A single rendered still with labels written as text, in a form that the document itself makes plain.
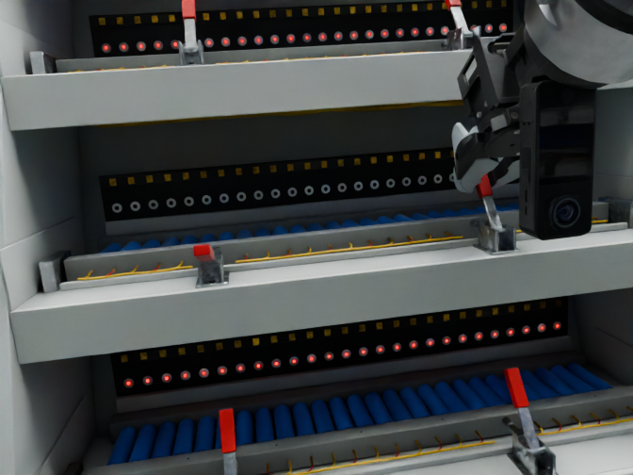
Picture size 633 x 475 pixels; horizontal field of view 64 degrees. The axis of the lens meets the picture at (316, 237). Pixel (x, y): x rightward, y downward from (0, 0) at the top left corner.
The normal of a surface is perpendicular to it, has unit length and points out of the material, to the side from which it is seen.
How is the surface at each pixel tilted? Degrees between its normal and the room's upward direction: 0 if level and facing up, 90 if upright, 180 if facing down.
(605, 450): 19
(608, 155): 90
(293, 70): 109
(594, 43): 141
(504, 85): 79
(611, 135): 90
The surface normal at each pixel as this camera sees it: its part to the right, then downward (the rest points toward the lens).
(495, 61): 0.09, -0.33
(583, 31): -0.72, 0.63
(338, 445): 0.14, 0.18
